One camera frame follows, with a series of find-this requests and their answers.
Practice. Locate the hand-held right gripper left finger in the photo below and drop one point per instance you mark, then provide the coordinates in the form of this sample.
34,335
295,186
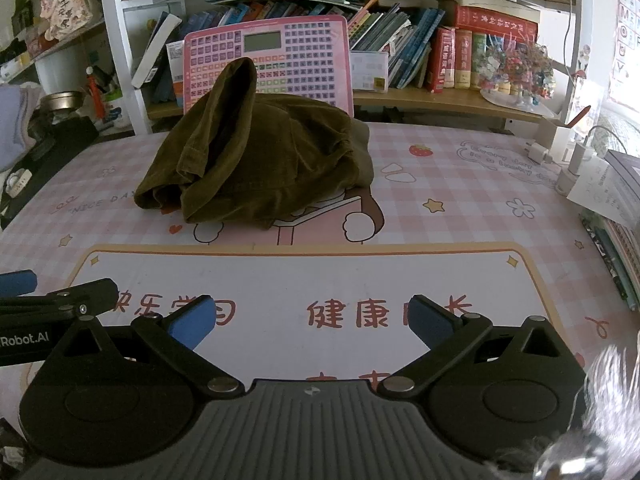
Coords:
192,321

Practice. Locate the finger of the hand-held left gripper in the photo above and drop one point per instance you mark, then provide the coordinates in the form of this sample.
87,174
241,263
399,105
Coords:
17,282
95,295

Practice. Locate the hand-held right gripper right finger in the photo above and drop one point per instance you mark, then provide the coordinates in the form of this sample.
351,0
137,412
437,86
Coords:
431,322

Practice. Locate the white tape roll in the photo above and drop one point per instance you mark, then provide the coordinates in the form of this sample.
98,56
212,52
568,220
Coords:
19,182

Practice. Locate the pink checkered cartoon desk mat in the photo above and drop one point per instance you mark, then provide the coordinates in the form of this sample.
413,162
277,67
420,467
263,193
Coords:
450,210

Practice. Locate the black bag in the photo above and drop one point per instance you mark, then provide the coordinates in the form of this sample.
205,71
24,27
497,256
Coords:
60,145

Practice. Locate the lavender folded cloth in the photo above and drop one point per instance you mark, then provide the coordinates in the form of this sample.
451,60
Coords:
17,125

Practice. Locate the metal bowl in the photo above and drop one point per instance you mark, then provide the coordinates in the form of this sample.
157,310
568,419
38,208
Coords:
61,101

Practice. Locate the grey fluffy trim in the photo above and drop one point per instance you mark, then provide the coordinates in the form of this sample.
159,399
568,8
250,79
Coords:
615,385

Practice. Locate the stack of notebooks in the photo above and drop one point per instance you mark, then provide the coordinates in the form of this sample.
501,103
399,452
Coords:
615,255

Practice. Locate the white charger plug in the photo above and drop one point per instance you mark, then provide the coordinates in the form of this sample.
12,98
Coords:
537,152

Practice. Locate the red tassel ornament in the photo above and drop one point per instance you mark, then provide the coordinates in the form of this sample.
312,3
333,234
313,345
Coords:
93,92

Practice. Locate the white cylindrical charger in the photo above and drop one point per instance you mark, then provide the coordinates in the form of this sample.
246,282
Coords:
575,170

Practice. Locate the white pen holder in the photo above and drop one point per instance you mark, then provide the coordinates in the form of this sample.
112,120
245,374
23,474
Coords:
557,142

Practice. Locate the white round container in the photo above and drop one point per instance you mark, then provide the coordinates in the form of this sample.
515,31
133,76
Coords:
65,67

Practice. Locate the white orange booklet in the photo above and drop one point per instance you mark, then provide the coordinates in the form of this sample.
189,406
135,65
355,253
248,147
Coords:
175,72

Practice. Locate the red pen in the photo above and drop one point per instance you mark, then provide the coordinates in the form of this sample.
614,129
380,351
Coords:
580,116

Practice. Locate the white cover book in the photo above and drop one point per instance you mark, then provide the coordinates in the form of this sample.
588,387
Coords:
157,47

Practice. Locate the white card box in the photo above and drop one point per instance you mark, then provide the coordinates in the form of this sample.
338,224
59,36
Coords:
369,72

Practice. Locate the red thick dictionary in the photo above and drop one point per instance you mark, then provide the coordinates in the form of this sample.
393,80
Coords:
442,60

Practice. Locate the red yellow spine book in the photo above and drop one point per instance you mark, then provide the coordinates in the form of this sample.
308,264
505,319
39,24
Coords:
463,60

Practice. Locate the colourful flower ornament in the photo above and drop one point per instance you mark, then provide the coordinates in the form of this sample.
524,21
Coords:
520,70

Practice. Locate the pink paper doll ornament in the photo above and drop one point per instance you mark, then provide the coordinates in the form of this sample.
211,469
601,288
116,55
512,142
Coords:
67,5

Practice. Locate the pink keyboard learning board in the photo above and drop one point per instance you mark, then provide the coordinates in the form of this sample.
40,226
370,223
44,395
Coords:
300,60

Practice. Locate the row of books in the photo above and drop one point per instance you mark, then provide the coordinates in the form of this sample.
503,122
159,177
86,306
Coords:
400,35

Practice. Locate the large red hardcover book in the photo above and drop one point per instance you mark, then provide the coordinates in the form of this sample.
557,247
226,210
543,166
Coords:
495,22

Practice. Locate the white frame wooden bookshelf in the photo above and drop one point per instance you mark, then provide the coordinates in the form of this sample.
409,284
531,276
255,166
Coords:
117,60

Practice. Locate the alphabet wall poster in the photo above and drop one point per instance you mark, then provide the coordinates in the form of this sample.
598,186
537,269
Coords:
625,25

